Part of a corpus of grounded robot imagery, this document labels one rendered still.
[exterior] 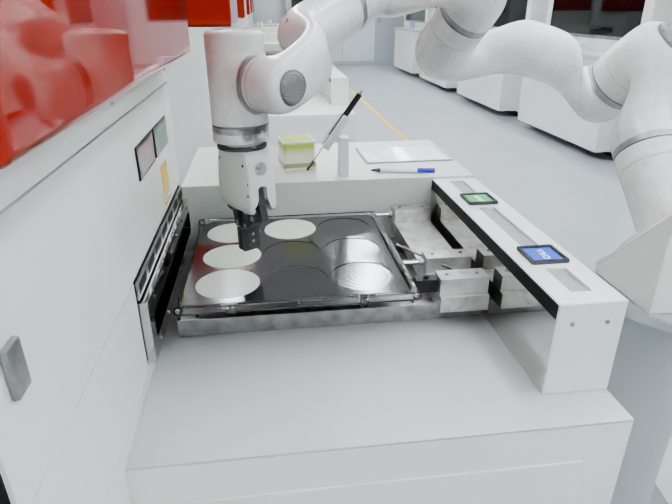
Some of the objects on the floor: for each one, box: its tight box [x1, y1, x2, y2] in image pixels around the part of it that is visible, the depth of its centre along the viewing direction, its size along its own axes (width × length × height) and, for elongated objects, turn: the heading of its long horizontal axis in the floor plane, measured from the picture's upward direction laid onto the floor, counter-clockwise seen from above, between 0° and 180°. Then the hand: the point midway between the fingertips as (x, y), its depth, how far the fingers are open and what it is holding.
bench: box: [394, 8, 434, 75], centre depth 1137 cm, size 108×180×200 cm, turn 8°
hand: (248, 236), depth 89 cm, fingers closed
